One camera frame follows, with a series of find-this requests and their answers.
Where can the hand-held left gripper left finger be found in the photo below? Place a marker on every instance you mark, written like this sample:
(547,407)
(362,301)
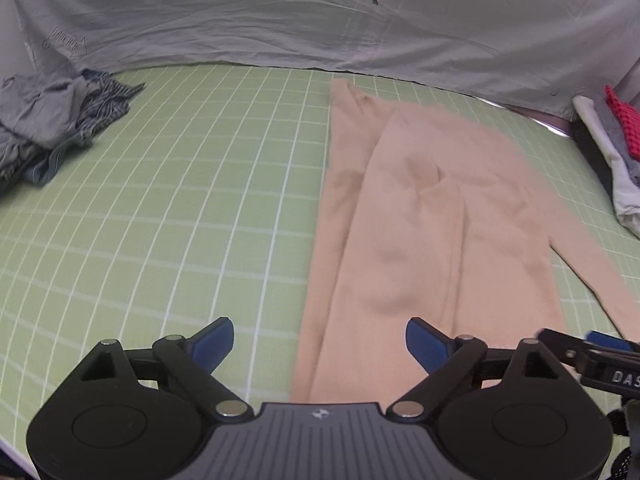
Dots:
(215,342)

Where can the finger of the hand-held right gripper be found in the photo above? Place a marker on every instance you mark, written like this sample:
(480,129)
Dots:
(607,341)

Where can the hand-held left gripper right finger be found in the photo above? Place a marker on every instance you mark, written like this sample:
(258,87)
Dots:
(425,342)

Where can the beige long-sleeved shirt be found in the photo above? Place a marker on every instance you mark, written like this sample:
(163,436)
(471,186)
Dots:
(425,210)

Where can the green grid cutting mat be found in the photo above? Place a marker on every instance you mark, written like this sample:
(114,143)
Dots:
(175,210)

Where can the white folded garment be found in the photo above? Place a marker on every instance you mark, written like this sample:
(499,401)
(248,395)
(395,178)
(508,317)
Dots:
(622,195)

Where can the grey folded garment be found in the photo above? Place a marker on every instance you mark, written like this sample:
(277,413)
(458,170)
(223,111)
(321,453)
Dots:
(612,135)

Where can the pink knitted garment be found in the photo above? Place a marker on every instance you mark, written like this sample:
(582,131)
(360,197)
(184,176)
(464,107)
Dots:
(630,120)

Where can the blue denim jeans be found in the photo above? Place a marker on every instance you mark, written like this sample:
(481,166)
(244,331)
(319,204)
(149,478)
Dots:
(45,165)

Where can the grey carrot printed sheet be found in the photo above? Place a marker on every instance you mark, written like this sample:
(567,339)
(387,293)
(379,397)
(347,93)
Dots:
(300,30)

